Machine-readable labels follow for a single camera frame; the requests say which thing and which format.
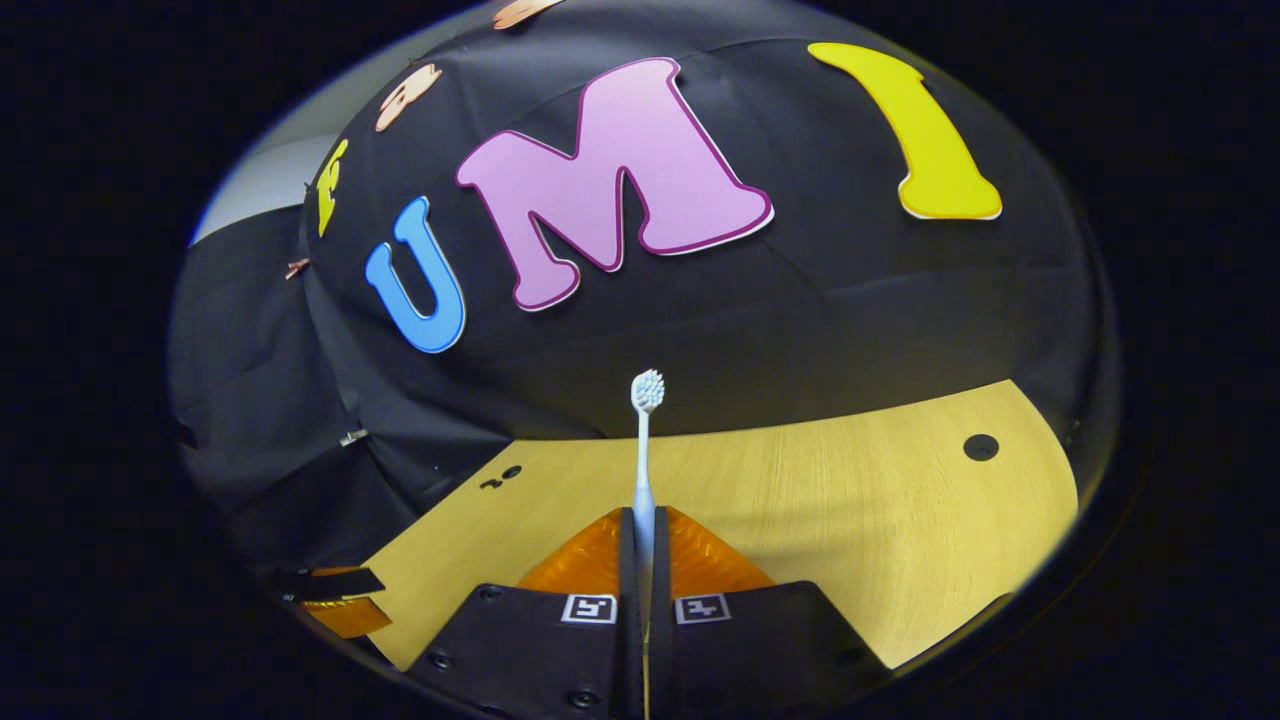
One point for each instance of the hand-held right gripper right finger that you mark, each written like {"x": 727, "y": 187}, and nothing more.
{"x": 662, "y": 580}

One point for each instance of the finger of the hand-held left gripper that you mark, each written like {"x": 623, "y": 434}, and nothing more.
{"x": 335, "y": 583}

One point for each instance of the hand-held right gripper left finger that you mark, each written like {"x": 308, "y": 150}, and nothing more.
{"x": 627, "y": 580}

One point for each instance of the pale blue toothbrush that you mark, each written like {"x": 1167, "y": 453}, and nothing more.
{"x": 642, "y": 480}

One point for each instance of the silver cloth clip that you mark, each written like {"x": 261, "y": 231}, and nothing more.
{"x": 353, "y": 437}

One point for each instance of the black backdrop cloth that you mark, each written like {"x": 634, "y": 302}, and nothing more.
{"x": 800, "y": 320}

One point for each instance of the copper cloth clip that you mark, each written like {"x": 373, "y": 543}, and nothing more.
{"x": 297, "y": 268}

